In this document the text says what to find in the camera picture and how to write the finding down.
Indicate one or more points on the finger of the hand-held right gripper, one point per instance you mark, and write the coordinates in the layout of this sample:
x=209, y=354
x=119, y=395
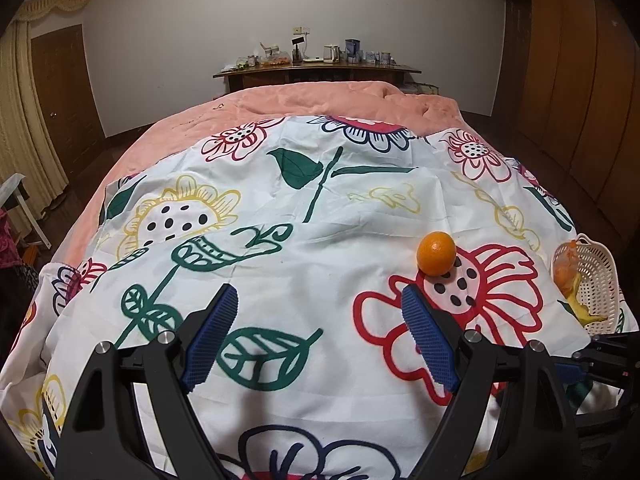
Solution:
x=575, y=371

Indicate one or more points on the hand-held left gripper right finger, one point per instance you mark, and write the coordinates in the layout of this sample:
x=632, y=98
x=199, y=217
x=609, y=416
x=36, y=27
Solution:
x=430, y=340

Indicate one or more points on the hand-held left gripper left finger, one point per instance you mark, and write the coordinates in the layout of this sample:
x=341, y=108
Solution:
x=212, y=340

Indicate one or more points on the yellow banana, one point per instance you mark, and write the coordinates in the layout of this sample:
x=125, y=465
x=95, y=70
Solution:
x=582, y=307

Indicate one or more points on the white plastic mesh basket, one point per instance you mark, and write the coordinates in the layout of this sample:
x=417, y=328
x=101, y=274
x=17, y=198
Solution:
x=602, y=280

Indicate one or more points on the orange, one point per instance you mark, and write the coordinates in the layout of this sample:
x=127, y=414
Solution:
x=436, y=253

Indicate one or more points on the plastic bag of oranges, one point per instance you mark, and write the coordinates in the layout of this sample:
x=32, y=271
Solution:
x=567, y=270

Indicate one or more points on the floral printed bedsheet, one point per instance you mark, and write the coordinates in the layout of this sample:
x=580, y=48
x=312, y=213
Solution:
x=325, y=240

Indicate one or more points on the red cloth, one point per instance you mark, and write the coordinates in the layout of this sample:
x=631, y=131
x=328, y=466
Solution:
x=9, y=240

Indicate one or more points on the white chair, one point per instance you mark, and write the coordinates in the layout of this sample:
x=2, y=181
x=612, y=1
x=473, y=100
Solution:
x=22, y=205

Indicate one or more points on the pink blanket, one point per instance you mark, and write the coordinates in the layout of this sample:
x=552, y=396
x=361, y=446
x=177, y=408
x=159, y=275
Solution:
x=300, y=102

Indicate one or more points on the cluster of small jars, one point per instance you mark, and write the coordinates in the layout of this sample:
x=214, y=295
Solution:
x=267, y=60

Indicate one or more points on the wooden sideboard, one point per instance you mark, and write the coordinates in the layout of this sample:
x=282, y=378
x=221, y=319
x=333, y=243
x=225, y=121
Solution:
x=315, y=72

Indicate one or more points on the row of glass cups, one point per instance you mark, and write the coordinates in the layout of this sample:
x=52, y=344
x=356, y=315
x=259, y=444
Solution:
x=380, y=57

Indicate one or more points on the wooden door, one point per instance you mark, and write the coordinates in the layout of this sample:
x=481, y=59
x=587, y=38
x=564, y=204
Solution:
x=65, y=90

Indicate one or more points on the wooden wardrobe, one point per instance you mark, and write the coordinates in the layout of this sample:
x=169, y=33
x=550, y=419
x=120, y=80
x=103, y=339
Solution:
x=580, y=70

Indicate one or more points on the blue water pitcher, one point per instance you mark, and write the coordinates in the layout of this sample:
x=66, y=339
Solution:
x=353, y=51

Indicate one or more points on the clear electric kettle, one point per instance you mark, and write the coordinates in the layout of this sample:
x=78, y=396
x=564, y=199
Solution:
x=331, y=53

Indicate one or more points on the small desk stand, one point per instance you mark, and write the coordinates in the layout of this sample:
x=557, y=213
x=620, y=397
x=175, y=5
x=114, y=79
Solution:
x=298, y=49

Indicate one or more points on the beige curtain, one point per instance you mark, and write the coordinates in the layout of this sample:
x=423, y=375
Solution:
x=27, y=95

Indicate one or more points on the wall socket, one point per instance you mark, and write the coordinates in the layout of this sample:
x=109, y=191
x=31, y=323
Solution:
x=301, y=30

